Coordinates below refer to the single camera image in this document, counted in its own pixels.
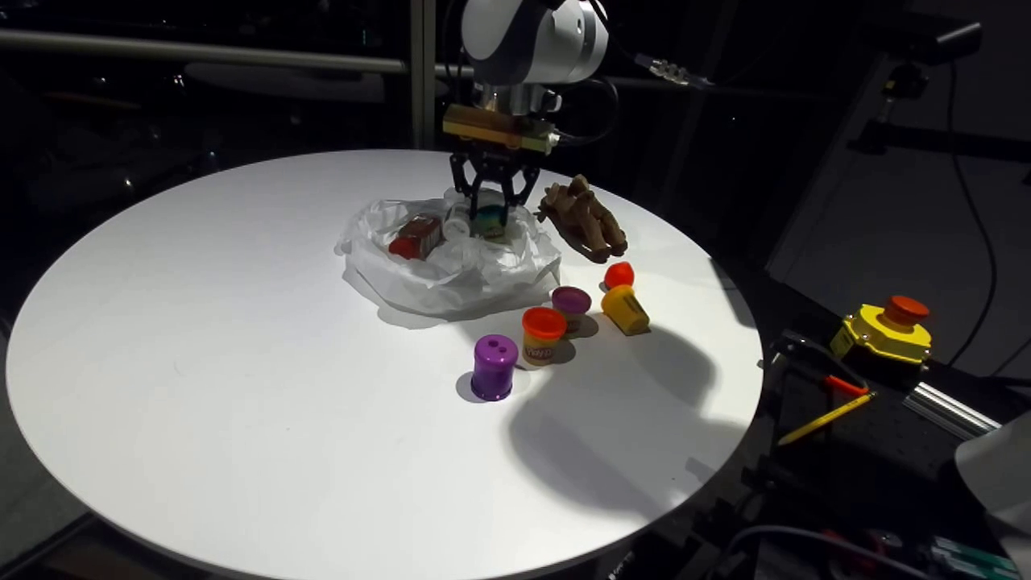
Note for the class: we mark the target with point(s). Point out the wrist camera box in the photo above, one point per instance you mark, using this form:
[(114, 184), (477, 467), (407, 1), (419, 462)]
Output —
[(492, 127)]

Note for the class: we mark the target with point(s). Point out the magenta lid dough cup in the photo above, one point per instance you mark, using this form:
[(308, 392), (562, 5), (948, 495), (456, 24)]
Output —
[(570, 301)]

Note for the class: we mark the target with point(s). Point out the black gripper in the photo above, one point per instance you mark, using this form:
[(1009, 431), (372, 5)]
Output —
[(471, 170)]

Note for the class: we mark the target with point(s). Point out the white plastic bag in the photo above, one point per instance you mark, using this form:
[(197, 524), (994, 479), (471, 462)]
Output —
[(463, 274)]

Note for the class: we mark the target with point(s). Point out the teal lid dough cup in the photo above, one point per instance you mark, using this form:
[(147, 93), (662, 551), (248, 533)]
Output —
[(492, 222)]

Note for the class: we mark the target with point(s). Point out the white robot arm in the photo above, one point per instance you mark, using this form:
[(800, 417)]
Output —
[(521, 60)]

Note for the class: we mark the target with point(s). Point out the yellow plastic cylinder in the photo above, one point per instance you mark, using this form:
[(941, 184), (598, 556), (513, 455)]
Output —
[(623, 309)]

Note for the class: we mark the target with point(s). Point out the brown red toy block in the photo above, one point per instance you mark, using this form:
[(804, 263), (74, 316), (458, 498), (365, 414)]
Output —
[(415, 238)]

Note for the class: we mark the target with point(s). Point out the metal window railing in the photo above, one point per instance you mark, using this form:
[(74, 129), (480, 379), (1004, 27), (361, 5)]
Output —
[(331, 36)]

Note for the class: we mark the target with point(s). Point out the yellow red emergency stop button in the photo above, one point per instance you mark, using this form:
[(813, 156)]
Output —
[(893, 329)]

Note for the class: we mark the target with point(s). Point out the orange lid dough cup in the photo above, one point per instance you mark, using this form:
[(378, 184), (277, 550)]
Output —
[(541, 333)]

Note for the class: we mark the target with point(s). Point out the yellow red pencil tools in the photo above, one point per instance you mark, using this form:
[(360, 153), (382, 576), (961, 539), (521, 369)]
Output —
[(842, 401)]

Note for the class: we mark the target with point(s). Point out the red round toy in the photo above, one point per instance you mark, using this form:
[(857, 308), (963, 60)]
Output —
[(616, 274)]

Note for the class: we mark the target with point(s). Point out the purple plastic cylinder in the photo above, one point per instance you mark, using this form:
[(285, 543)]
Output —
[(493, 365)]

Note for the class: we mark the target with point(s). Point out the brown plush toy animal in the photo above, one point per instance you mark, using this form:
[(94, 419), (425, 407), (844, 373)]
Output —
[(580, 220)]

